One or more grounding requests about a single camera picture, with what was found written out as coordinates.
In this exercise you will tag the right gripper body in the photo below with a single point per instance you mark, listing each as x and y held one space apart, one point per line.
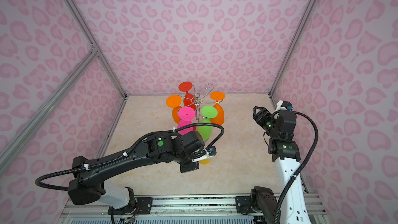
273 132

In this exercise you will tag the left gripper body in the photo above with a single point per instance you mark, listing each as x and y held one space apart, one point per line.
186 159

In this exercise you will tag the yellow wine glass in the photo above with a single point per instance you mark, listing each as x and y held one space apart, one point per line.
205 161

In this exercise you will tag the orange wine glass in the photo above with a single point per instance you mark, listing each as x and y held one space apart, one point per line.
174 102
218 97

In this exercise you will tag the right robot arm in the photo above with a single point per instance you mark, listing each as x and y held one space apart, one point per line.
289 207

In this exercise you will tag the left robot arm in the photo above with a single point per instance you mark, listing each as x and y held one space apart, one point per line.
92 185

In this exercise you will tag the pink wine glass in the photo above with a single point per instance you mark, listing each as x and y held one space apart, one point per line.
186 114

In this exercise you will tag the red wine glass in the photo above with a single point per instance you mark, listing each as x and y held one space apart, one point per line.
188 99

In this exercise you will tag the chrome wine glass rack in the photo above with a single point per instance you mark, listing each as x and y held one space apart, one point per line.
199 100

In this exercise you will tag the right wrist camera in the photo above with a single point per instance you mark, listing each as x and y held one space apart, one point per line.
284 105

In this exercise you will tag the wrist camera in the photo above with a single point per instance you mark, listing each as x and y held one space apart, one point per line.
209 153
284 105

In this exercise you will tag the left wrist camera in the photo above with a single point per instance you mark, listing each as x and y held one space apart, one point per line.
209 153

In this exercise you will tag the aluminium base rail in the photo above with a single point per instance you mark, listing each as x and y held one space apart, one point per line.
170 209

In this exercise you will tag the aluminium frame strut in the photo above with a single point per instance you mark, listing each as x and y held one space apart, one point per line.
20 141

